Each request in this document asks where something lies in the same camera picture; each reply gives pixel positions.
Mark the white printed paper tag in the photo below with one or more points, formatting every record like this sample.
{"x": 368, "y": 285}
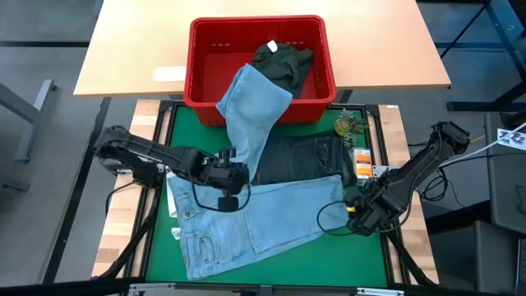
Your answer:
{"x": 511, "y": 139}

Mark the succulent plant in black pot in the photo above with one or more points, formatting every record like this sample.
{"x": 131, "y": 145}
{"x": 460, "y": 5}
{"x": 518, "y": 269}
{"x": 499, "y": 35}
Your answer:
{"x": 346, "y": 125}

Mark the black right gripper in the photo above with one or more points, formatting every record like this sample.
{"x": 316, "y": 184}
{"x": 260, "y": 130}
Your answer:
{"x": 376, "y": 207}

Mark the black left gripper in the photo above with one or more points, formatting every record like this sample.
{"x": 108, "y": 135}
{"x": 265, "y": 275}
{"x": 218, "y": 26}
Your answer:
{"x": 226, "y": 174}

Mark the red plastic laundry bin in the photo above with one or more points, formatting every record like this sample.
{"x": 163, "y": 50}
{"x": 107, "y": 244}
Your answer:
{"x": 205, "y": 61}

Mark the light wooden desk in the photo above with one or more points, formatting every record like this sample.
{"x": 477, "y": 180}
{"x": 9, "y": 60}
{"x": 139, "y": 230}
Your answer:
{"x": 131, "y": 41}

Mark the green table mat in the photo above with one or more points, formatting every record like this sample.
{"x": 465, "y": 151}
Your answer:
{"x": 328, "y": 263}

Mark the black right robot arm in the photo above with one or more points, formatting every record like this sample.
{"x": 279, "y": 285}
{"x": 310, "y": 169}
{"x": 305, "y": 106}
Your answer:
{"x": 427, "y": 160}

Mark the grey metal desk leg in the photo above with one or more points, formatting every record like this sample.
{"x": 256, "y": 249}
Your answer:
{"x": 35, "y": 119}

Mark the clear package with orange label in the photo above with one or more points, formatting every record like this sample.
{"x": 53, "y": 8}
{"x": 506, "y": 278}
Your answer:
{"x": 363, "y": 164}

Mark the dark green garment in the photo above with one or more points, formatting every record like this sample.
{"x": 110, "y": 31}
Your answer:
{"x": 283, "y": 66}

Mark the silver metal bracket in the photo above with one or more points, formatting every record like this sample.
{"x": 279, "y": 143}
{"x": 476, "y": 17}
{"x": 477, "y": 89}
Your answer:
{"x": 378, "y": 292}
{"x": 152, "y": 286}

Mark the light blue jeans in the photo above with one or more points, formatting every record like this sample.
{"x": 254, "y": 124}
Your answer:
{"x": 255, "y": 222}

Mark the black metal stand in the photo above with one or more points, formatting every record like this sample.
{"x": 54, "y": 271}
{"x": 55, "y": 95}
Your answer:
{"x": 472, "y": 106}

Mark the dark blue jeans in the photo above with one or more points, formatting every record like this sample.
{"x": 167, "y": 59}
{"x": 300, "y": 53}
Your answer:
{"x": 296, "y": 160}

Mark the white label strip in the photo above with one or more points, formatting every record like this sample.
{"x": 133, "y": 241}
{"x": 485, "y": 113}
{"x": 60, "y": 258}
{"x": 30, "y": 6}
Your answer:
{"x": 168, "y": 74}

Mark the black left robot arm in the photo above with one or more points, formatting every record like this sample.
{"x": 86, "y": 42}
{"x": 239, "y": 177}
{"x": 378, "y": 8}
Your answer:
{"x": 148, "y": 154}

